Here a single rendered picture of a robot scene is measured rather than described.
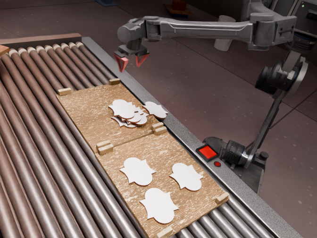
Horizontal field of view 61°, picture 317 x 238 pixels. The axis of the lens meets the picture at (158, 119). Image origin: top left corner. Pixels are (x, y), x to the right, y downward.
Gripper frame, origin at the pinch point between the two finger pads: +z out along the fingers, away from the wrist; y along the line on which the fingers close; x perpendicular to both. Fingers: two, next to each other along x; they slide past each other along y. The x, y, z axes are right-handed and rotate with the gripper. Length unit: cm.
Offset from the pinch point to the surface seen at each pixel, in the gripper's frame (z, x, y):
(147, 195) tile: 23, 40, 25
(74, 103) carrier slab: 24.3, -16.9, 14.4
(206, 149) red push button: 23.7, 40.4, -13.7
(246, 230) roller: 24, 72, 6
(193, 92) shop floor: 116, -60, -187
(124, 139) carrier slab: 23.7, 14.1, 11.6
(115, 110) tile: 19.1, 1.6, 6.2
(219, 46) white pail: 108, -114, -334
